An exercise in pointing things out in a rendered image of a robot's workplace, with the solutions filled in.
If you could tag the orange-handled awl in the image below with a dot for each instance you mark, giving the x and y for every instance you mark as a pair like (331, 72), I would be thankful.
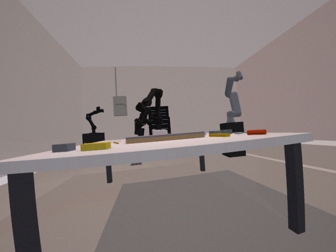
(252, 132)

